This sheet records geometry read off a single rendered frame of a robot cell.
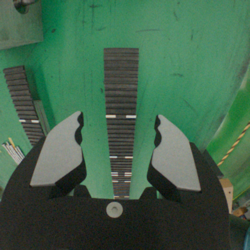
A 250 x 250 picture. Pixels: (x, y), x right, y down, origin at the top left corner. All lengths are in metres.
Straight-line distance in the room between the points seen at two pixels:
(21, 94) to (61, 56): 0.10
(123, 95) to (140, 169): 0.23
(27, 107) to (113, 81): 0.17
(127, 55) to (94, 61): 0.06
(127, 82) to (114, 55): 0.04
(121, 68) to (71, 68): 0.09
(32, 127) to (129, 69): 0.22
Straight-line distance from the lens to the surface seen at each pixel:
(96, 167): 0.36
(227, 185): 0.59
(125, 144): 0.23
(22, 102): 0.27
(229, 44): 0.28
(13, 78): 0.26
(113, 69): 0.18
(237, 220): 0.44
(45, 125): 0.29
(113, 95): 0.19
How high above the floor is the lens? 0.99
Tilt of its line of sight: 58 degrees down
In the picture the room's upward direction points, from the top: 180 degrees counter-clockwise
